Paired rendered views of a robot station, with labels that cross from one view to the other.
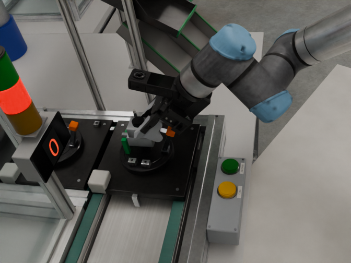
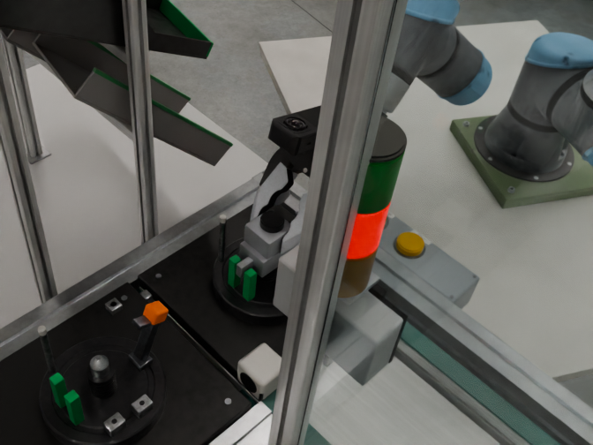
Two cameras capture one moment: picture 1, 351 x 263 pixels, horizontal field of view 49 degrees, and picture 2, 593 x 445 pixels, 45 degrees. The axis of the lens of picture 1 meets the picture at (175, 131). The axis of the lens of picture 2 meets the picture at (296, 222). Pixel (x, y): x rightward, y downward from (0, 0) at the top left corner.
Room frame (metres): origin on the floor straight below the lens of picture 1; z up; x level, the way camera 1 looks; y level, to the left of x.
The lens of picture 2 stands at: (0.45, 0.65, 1.73)
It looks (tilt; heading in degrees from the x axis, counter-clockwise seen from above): 46 degrees down; 289
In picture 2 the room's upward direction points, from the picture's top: 8 degrees clockwise
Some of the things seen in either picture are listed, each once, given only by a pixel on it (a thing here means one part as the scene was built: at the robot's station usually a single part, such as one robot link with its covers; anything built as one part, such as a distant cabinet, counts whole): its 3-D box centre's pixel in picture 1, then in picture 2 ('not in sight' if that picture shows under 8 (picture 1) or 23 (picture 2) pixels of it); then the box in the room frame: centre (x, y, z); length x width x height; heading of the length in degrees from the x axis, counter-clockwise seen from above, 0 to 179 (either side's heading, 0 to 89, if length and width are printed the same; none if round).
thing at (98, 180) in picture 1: (100, 181); (261, 372); (0.62, 0.21, 0.97); 0.05 x 0.05 x 0.04; 70
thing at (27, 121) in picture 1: (23, 115); not in sight; (0.54, 0.26, 1.28); 0.05 x 0.05 x 0.05
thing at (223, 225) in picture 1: (227, 198); not in sight; (0.53, -0.09, 0.93); 0.21 x 0.07 x 0.06; 160
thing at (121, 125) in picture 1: (148, 156); (264, 286); (0.68, 0.08, 0.96); 0.24 x 0.24 x 0.02; 70
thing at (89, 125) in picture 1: (53, 138); (101, 377); (0.76, 0.32, 1.01); 0.24 x 0.24 x 0.13; 70
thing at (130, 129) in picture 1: (136, 130); (264, 241); (0.68, 0.09, 1.06); 0.08 x 0.04 x 0.07; 71
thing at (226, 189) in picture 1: (227, 190); not in sight; (0.53, -0.09, 0.96); 0.04 x 0.04 x 0.02
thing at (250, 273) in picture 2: (126, 145); (249, 284); (0.68, 0.13, 1.01); 0.01 x 0.01 x 0.05; 70
